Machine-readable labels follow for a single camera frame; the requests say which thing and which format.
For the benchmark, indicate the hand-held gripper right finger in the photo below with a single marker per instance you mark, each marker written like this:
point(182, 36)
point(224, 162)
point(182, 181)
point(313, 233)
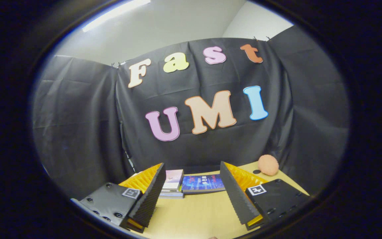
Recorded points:
point(234, 194)

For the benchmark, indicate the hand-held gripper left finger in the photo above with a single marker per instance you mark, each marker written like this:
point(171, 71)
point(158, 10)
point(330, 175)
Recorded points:
point(151, 196)

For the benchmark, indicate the pale blue book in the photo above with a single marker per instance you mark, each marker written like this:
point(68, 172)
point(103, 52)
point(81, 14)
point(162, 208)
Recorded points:
point(172, 194)

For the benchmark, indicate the pink book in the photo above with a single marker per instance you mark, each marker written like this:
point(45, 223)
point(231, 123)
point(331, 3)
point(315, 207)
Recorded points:
point(173, 179)

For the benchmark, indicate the dark blue book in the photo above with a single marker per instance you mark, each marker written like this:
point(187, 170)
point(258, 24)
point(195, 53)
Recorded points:
point(202, 183)

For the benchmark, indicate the orange fuzzy ball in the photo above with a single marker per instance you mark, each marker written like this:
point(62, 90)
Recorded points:
point(268, 165)

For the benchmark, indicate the black backdrop cloth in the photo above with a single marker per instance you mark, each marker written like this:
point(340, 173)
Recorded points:
point(85, 132)

